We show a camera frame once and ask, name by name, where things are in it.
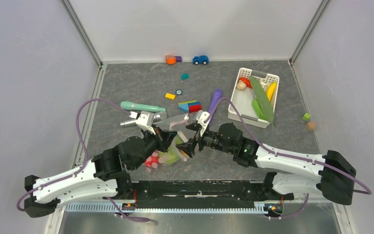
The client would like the white toy garlic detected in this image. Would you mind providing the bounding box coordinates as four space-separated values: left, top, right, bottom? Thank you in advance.
236 80 247 91

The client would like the tan wooden cube right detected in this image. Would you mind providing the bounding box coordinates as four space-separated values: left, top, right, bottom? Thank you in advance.
305 121 317 131

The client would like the orange and purple block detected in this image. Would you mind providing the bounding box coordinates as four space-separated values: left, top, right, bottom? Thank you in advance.
165 55 183 65

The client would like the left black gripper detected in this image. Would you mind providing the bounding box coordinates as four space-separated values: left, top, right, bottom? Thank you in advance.
131 124 178 170

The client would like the red toy chili pepper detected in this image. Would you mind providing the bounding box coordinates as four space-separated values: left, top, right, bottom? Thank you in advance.
239 77 252 89

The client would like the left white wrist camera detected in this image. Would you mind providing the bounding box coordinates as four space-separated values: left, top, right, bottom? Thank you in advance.
130 111 156 135

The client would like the small green cube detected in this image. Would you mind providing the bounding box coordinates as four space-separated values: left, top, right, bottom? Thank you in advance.
302 113 311 122

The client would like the silver toy microphone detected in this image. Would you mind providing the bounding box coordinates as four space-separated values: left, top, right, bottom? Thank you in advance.
120 111 167 127

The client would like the clear polka dot zip bag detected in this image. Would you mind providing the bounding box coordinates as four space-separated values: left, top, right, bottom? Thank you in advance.
145 114 189 173

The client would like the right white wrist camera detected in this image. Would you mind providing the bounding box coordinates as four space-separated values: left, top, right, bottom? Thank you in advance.
196 110 210 137

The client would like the purple toy microphone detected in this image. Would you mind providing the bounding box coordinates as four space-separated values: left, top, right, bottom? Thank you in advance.
208 89 223 114

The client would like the yellow small brick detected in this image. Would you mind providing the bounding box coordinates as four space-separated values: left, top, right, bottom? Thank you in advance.
165 93 176 100

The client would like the red toy apple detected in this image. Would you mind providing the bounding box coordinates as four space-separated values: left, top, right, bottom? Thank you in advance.
144 151 159 169

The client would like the purple cable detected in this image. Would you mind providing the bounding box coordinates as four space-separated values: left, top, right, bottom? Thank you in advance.
206 97 372 220
16 98 152 223

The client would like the green white blue brick stack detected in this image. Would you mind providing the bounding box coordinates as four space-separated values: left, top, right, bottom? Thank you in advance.
174 133 188 145

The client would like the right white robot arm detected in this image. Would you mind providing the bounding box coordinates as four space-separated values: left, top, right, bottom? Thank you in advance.
176 123 356 205

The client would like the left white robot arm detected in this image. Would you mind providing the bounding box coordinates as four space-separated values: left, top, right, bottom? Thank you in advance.
19 126 177 218

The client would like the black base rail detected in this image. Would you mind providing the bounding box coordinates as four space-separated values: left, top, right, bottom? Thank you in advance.
103 179 294 210

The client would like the short green toy gourd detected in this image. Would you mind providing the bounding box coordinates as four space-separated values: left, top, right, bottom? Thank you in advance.
252 99 266 120

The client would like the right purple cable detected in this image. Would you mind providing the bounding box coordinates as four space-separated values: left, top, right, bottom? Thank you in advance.
206 97 372 220

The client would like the green toy cabbage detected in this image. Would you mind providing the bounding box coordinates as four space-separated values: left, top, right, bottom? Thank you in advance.
158 147 181 165

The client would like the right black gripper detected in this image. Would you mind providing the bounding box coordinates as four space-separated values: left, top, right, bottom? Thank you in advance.
175 122 235 159

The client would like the small round teal gear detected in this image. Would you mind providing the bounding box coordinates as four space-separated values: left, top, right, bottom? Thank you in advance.
175 89 183 96

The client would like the blue red green brick stack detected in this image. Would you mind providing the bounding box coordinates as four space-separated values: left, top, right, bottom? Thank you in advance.
178 100 202 113

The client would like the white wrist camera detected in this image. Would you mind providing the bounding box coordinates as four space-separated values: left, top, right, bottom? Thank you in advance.
196 110 210 137
130 111 156 135

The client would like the white toy mushroom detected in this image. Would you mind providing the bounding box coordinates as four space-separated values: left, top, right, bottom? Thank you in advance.
259 79 269 91

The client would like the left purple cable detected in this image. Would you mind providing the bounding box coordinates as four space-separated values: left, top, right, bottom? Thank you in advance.
16 98 152 223

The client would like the mint green toy microphone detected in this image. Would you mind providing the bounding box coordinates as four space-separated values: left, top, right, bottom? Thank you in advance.
120 101 166 113

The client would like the white perforated plastic basket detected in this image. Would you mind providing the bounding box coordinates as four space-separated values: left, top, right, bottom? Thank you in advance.
228 67 280 128

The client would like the blue toy car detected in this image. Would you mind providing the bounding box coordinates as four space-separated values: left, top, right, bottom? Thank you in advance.
192 55 209 65

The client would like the teal small block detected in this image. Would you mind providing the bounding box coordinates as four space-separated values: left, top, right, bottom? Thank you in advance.
180 73 189 80

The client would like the yellow toy banana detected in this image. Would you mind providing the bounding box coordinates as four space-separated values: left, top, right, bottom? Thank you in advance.
266 82 277 102

